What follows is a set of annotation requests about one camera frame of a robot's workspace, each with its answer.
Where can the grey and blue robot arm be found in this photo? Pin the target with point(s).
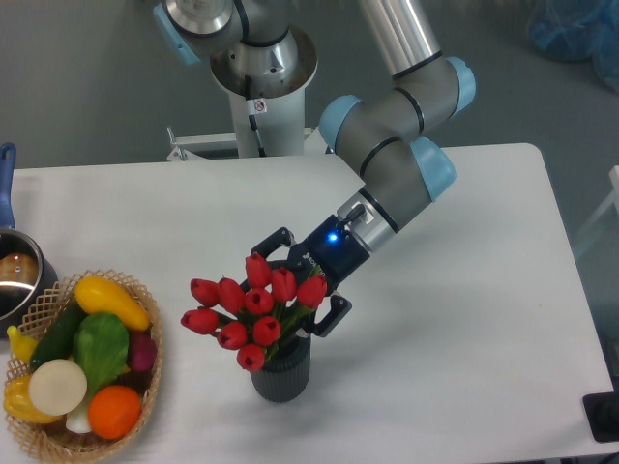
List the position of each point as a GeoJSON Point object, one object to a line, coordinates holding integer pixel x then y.
{"type": "Point", "coordinates": [264, 64]}

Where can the dark pot with blue handle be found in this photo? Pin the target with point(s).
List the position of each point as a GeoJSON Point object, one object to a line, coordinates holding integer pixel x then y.
{"type": "Point", "coordinates": [25, 271]}

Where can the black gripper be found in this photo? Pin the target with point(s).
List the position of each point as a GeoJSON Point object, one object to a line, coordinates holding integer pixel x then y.
{"type": "Point", "coordinates": [336, 252]}

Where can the yellow squash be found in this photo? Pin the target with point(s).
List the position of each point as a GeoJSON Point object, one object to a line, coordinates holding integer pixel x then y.
{"type": "Point", "coordinates": [95, 294]}

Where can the black device at table edge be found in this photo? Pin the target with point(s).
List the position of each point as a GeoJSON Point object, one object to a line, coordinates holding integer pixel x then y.
{"type": "Point", "coordinates": [602, 414]}

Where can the orange fruit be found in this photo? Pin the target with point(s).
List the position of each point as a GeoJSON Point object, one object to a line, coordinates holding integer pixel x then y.
{"type": "Point", "coordinates": [114, 411]}

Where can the yellow bell pepper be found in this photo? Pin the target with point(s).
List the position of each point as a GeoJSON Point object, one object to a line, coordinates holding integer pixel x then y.
{"type": "Point", "coordinates": [18, 404]}

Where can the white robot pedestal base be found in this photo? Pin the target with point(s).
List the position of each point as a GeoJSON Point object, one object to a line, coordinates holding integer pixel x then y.
{"type": "Point", "coordinates": [262, 128]}

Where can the yellow banana tip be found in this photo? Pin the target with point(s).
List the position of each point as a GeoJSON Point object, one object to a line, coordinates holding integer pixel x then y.
{"type": "Point", "coordinates": [22, 346]}

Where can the red tulip bouquet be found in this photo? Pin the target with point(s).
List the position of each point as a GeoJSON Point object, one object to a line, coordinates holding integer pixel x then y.
{"type": "Point", "coordinates": [255, 320]}

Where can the dark green cucumber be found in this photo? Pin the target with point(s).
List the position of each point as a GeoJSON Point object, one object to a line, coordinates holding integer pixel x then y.
{"type": "Point", "coordinates": [58, 340]}

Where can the woven wicker basket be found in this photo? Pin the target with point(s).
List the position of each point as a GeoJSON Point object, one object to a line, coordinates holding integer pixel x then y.
{"type": "Point", "coordinates": [53, 443]}

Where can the blue plastic bag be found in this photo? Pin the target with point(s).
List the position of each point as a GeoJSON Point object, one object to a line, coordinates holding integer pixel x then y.
{"type": "Point", "coordinates": [578, 31]}

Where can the dark grey ribbed vase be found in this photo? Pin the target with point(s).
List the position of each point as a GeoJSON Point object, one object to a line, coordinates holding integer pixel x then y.
{"type": "Point", "coordinates": [286, 375]}

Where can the white frame at right edge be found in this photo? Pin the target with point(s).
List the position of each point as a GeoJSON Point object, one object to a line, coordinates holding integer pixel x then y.
{"type": "Point", "coordinates": [601, 220]}

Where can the green lettuce leaf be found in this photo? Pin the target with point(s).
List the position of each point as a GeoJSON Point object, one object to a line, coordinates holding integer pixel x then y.
{"type": "Point", "coordinates": [101, 346]}

